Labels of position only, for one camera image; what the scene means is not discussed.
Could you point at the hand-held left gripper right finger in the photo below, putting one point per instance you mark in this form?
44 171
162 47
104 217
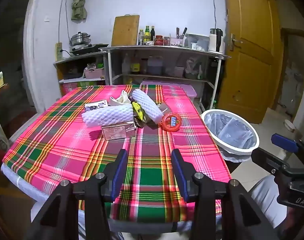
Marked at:
180 175

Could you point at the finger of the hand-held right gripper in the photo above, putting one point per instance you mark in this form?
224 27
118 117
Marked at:
283 142
267 158

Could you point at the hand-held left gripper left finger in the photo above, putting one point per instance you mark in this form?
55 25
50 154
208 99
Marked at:
118 172

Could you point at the white round bin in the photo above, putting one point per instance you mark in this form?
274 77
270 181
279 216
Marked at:
232 151

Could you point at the red white drink carton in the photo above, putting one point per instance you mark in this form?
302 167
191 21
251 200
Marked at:
118 131

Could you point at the white foam fruit net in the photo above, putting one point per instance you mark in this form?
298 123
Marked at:
147 105
108 116

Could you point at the dark snack wrapper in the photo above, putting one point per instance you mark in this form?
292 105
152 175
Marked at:
144 121

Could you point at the yellow snack packet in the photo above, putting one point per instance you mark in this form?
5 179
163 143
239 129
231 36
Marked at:
138 110

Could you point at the brown snack wrapper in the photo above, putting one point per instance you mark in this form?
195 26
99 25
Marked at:
164 108

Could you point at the purple white milk carton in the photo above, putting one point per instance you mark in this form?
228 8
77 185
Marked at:
95 106

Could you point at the beige paper bag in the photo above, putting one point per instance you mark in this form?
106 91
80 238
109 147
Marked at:
120 100

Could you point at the white bowl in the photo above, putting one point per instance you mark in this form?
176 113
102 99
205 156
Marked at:
289 125

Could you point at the person's grey trouser leg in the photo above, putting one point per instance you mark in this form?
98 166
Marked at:
264 197

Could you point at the pink plaid tablecloth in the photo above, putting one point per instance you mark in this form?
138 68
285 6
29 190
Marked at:
66 142

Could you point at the green glass bottle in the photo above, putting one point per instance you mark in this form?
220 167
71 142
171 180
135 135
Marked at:
215 103

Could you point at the yellow wooden door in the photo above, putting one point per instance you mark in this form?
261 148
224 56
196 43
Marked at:
247 67

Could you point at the pink-lidded storage box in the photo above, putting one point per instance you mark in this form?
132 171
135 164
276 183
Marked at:
167 86

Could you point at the green package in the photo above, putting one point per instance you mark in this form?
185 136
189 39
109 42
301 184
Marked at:
88 83

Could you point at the pink package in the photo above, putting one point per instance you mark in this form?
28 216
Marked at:
66 88

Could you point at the white table padding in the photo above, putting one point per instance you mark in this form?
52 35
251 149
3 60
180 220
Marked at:
19 182

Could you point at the pink basket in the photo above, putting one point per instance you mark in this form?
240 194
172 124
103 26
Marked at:
94 73

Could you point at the pink tub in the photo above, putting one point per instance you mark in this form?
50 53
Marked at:
178 72

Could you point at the yellow-label bottle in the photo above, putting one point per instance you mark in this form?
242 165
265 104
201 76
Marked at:
135 66

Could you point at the white plastic bottle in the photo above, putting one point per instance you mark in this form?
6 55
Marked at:
126 65

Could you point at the crumpled plastic bags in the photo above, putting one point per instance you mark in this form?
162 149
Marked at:
190 67

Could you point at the brown bottle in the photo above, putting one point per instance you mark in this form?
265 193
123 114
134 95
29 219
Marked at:
143 66

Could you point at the purple liquid jug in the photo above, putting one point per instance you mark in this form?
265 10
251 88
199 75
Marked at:
155 66

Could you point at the white black electric kettle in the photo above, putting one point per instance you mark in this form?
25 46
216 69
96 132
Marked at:
212 42

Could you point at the small shelf unit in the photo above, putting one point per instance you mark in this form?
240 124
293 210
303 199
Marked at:
79 56

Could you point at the large steel shelf rack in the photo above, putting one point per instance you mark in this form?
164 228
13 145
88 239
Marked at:
167 48

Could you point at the black induction cooker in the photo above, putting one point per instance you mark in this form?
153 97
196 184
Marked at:
86 48

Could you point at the small white cup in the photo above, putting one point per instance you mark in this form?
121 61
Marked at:
194 46

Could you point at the pink knife holder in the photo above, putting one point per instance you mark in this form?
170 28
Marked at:
177 42

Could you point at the clear plastic container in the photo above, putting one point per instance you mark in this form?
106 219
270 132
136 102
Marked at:
198 40

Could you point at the yellowed power strip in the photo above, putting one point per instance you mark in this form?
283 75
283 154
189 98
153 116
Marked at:
58 52

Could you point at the glass jar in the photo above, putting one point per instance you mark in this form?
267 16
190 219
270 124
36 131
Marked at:
167 41

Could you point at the red jar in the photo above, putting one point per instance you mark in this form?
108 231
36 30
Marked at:
159 40

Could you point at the clear plastic bottle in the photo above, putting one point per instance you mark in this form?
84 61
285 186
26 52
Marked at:
141 37

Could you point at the steel steamer pot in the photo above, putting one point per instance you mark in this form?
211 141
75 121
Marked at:
79 38

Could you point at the green oil bottle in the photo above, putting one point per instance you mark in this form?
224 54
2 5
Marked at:
147 33

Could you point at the kitchen knife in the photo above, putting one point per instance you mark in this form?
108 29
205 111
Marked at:
184 32
178 32

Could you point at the wooden cutting board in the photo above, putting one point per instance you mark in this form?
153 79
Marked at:
125 30

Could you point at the dark sauce bottle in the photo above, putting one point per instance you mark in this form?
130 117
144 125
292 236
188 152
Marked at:
152 33

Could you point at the wooden side table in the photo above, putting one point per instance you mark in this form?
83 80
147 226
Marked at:
1 88

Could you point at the green hanging cloth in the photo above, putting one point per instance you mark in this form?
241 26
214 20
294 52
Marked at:
78 7

